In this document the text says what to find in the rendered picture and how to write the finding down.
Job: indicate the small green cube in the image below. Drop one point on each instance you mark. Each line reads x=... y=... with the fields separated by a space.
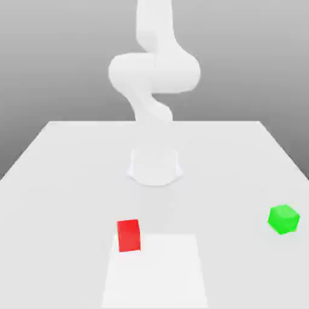
x=283 y=219

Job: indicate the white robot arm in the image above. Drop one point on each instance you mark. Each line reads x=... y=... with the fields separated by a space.
x=154 y=72

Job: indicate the small red cube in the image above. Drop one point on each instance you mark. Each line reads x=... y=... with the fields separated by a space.
x=128 y=235

